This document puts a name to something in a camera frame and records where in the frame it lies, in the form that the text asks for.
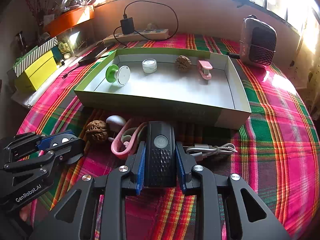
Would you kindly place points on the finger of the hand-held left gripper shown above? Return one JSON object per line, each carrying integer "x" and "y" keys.
{"x": 75, "y": 147}
{"x": 53, "y": 138}

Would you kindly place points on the dried twigs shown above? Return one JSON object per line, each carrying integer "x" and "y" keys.
{"x": 37, "y": 5}

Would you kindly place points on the pale green ear hook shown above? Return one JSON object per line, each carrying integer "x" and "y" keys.
{"x": 125, "y": 137}

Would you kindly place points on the black oval remote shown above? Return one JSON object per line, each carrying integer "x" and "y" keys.
{"x": 65, "y": 140}

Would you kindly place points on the black charger adapter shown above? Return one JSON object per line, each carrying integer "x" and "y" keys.
{"x": 127, "y": 25}

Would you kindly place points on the brown walnut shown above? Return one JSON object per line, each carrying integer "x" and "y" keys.
{"x": 183, "y": 62}
{"x": 97, "y": 131}

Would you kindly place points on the pink ear hook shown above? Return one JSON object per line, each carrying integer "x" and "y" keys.
{"x": 116, "y": 147}

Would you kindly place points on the small clear plastic jar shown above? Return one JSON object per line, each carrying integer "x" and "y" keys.
{"x": 149, "y": 66}

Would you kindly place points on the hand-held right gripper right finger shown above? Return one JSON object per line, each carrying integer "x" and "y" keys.
{"x": 180, "y": 165}

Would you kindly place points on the green and white spool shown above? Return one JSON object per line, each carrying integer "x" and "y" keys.
{"x": 122, "y": 76}

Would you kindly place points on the yellow striped gift box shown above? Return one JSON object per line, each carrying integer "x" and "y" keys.
{"x": 37, "y": 51}

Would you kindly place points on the green cardboard box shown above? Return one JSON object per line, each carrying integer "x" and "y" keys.
{"x": 162, "y": 87}

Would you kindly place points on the grey mesh heater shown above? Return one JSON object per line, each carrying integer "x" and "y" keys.
{"x": 262, "y": 45}

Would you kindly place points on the white plug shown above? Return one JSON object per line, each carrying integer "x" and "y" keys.
{"x": 151, "y": 26}

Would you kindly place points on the pink clip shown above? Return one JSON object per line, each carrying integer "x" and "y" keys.
{"x": 205, "y": 67}

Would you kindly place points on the black bike light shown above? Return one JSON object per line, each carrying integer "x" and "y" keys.
{"x": 160, "y": 160}

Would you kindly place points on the dotted cream curtain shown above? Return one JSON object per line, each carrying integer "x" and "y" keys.
{"x": 310, "y": 80}

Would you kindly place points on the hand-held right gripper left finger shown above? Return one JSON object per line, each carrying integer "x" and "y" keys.
{"x": 141, "y": 165}

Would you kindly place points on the black phone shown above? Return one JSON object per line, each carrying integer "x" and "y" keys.
{"x": 93, "y": 55}

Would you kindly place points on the grey round knob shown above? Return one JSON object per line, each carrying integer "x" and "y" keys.
{"x": 115, "y": 121}

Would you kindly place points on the green printed card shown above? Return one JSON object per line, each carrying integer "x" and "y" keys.
{"x": 63, "y": 47}

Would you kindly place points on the orange planter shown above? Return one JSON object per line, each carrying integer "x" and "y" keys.
{"x": 67, "y": 20}

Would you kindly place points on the white power strip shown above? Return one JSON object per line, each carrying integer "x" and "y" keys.
{"x": 150, "y": 33}

